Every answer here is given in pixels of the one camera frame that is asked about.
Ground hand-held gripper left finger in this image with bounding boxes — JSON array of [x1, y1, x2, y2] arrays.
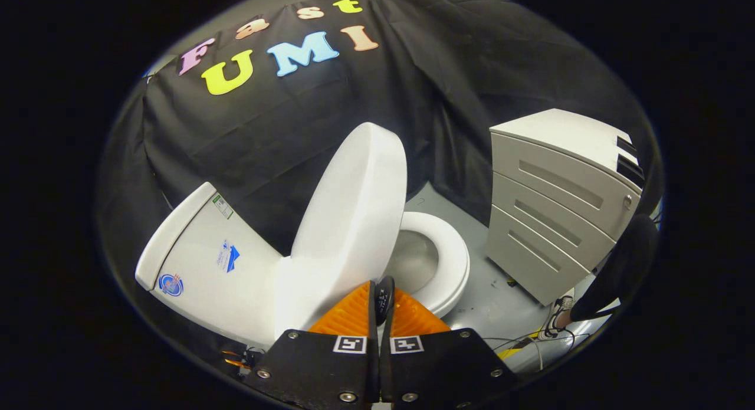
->
[[242, 280, 380, 408]]

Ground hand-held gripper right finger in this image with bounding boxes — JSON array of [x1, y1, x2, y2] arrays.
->
[[379, 286, 520, 408]]

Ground black round lid pull tab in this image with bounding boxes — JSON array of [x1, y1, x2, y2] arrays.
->
[[375, 275, 395, 327]]

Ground white toilet lid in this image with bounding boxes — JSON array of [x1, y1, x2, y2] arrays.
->
[[274, 122, 408, 340]]

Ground white toilet seat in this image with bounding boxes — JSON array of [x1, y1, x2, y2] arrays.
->
[[392, 211, 471, 320]]

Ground white ceramic toilet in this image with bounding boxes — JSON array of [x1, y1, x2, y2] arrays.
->
[[134, 182, 471, 349]]

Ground orange and black tool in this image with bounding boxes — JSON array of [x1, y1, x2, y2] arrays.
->
[[221, 347, 261, 376]]

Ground person's white shoe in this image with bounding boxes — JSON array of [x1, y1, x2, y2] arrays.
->
[[537, 293, 576, 340]]

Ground grey drawer cabinet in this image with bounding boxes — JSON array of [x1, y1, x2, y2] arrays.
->
[[485, 108, 645, 307]]

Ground person's leg in black trousers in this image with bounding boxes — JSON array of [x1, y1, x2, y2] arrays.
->
[[569, 214, 661, 323]]

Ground black backdrop cloth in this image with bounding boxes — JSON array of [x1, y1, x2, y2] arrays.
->
[[97, 0, 655, 355]]

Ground black and yellow floor cables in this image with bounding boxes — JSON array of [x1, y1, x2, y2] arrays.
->
[[482, 327, 592, 372]]

